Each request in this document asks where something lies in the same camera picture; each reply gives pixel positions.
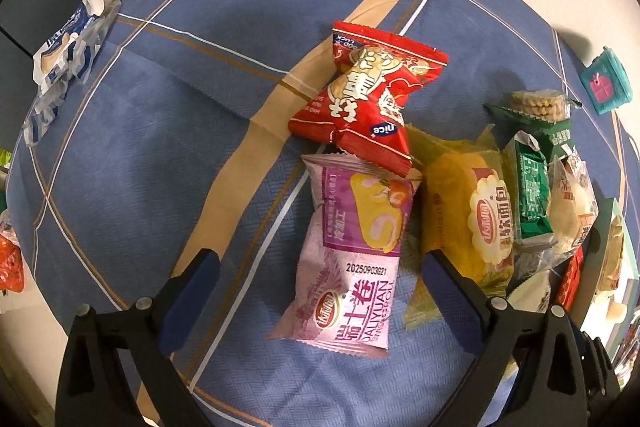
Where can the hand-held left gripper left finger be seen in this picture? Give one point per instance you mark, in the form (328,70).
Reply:
(200,287)

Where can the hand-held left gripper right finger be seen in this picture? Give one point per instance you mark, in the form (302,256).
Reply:
(440,292)

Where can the yellow bread packet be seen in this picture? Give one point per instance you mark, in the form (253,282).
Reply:
(450,207)

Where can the pink swiss roll packet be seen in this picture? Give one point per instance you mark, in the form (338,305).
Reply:
(345,257)

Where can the light green tray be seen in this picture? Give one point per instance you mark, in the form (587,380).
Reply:
(602,227)

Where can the clear white bun packet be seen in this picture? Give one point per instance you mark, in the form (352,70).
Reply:
(530,292)
(565,212)

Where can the red and white snack packet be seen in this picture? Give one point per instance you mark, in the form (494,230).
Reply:
(570,282)

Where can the small green snack packet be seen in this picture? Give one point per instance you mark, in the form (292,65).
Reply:
(530,192)

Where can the blue plaid tablecloth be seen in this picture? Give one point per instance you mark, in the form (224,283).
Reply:
(175,132)

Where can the yellow packet in tray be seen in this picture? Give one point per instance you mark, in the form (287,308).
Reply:
(612,257)

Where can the orange snack packet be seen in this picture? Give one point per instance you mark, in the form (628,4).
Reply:
(10,267)

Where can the green cracker packet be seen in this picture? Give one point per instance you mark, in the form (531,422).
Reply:
(539,104)

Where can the teal toy box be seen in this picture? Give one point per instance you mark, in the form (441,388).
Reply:
(605,82)

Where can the blue and white snack packet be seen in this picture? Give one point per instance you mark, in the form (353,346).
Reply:
(70,42)

